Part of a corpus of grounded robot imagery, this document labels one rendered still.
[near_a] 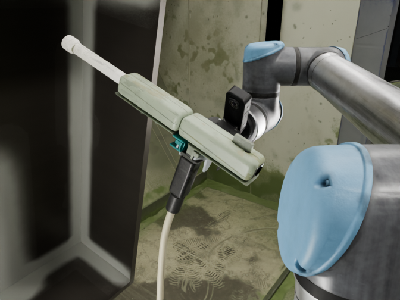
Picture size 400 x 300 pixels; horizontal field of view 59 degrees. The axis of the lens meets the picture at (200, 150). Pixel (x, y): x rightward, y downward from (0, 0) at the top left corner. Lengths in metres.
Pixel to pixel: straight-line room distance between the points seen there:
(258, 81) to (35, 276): 1.29
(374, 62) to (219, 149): 1.97
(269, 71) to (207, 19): 2.14
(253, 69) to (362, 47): 1.68
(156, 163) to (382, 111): 2.48
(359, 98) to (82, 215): 1.38
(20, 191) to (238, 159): 1.03
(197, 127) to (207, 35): 2.39
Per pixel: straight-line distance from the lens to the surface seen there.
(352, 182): 0.30
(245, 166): 0.56
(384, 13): 2.44
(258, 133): 0.80
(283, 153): 2.82
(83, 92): 1.43
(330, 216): 0.29
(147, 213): 2.80
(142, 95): 0.65
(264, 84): 0.84
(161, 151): 2.99
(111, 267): 1.75
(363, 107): 0.59
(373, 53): 2.46
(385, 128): 0.53
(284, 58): 0.85
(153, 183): 2.85
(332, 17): 2.52
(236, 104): 0.69
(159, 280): 0.83
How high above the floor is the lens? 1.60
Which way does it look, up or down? 23 degrees down
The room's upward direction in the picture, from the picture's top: straight up
